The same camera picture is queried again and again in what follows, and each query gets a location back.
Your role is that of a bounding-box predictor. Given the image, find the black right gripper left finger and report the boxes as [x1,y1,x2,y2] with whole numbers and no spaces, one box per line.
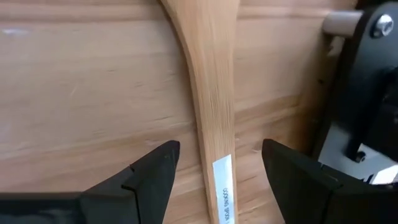
[81,139,182,224]

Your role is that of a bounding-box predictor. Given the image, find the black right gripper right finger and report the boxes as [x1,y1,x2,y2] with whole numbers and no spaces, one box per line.
[261,138,369,224]

